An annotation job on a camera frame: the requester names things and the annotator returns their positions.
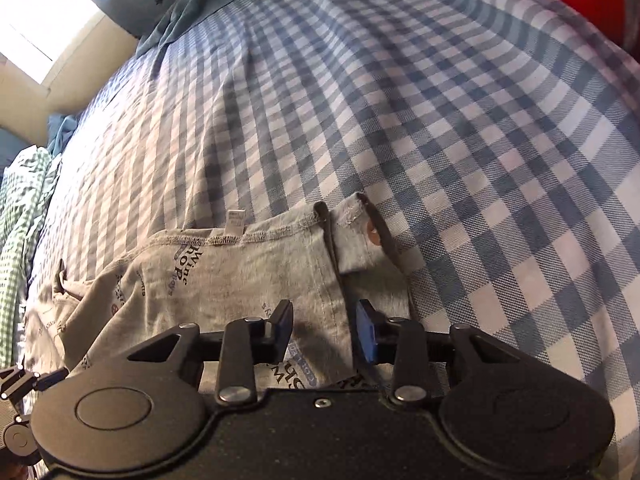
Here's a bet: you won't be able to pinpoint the green checked pillow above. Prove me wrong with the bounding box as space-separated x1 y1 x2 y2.
0 145 62 361

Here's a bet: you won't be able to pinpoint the bright window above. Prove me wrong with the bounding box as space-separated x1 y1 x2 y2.
0 0 108 84

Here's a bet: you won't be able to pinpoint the blue checked bed sheet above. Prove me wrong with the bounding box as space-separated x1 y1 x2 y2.
20 0 640 480

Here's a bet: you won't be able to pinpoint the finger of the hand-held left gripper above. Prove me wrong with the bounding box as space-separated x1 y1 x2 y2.
0 366 69 463

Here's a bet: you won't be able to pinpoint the grey printed pants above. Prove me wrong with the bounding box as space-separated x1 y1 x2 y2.
22 192 413 391

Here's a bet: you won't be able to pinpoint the light blue cloth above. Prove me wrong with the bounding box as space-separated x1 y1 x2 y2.
47 114 79 155

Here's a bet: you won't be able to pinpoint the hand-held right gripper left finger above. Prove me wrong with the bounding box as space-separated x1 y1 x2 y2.
127 300 294 407

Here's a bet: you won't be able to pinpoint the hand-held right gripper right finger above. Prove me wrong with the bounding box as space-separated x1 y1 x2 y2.
355 299 521 407

